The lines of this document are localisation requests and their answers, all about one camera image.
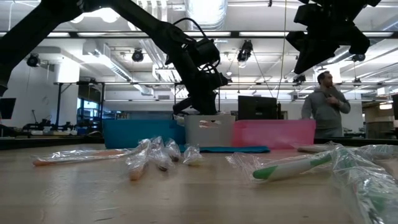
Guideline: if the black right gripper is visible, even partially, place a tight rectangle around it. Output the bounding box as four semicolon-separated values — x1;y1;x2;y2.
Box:
285;0;382;75

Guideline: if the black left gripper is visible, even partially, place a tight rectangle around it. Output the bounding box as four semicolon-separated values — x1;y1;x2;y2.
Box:
172;58;230;116

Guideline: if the green toothbrush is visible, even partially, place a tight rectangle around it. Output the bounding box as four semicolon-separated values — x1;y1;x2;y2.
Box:
297;141;338;154
226;148;333;184
354;144;398;161
330;145;398;224

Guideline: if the white plastic bin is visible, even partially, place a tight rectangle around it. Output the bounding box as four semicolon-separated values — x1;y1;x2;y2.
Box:
183;115;236;147

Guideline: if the black metal rack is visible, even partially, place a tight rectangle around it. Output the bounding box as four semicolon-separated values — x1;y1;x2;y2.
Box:
53;81;105;131
173;82;221;116

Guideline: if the black flat monitor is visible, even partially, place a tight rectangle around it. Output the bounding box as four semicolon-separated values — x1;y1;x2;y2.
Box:
238;95;280;121

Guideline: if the teal plastic lid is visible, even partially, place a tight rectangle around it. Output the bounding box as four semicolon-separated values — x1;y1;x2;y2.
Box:
180;145;271;154

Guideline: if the person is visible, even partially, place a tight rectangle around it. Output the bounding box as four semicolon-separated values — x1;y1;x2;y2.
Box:
300;70;351;139

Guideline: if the teal plastic bin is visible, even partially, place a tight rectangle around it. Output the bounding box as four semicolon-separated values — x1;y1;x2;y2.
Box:
103;119;187;149

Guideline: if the pink plastic bin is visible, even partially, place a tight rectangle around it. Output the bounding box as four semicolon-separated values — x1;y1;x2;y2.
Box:
232;119;317;150

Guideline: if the tan storage cabinet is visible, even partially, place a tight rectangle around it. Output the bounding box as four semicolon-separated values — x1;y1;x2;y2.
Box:
362;102;398;140

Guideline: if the black bench equipment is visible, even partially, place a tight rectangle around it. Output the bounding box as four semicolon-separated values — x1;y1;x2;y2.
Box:
21;118;77;132

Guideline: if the thin hanging cable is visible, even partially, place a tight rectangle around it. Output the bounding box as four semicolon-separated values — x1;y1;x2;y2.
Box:
275;0;287;101

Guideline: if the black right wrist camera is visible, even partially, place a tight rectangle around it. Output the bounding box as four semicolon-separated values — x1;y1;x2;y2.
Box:
348;26;371;56

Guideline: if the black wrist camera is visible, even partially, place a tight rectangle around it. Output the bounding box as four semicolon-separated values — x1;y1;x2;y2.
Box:
194;37;222;68
348;26;371;56

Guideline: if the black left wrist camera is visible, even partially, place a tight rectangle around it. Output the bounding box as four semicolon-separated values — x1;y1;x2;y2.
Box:
194;37;222;68

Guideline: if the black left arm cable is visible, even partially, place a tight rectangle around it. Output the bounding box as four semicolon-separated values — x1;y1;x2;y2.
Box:
172;17;213;41

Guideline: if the silver ventilation duct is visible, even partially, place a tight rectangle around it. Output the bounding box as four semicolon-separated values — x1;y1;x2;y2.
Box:
185;0;228;41

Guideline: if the black wall screen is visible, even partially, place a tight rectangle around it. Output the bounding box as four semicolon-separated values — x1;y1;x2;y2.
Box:
0;98;17;120

